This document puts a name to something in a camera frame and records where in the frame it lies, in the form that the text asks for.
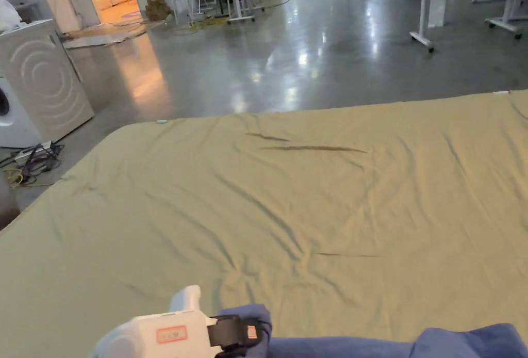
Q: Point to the white cloth bundle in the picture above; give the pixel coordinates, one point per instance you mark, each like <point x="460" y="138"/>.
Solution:
<point x="7" y="13"/>

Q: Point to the bed with beige sheet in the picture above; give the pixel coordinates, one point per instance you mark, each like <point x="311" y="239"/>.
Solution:
<point x="288" y="209"/>

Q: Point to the dark blue garment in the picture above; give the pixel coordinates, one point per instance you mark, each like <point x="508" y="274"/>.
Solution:
<point x="453" y="343"/>

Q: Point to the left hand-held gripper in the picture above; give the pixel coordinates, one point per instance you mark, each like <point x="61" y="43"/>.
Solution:
<point x="165" y="333"/>

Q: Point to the white floor box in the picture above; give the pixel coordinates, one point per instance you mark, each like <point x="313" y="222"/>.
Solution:
<point x="438" y="10"/>

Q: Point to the white washing machine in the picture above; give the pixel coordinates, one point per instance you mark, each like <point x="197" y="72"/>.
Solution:
<point x="41" y="85"/>

